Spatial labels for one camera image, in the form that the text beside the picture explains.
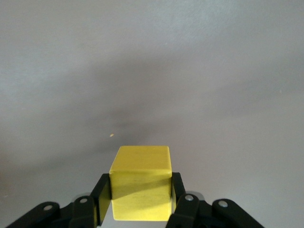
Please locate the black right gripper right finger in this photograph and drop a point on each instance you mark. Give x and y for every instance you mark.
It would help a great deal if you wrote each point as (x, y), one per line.
(190, 211)

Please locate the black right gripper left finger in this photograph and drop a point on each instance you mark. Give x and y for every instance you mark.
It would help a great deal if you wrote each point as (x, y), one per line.
(82, 211)

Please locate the yellow wooden block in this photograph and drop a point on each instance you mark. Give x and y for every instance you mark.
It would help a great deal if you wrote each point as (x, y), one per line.
(140, 161)

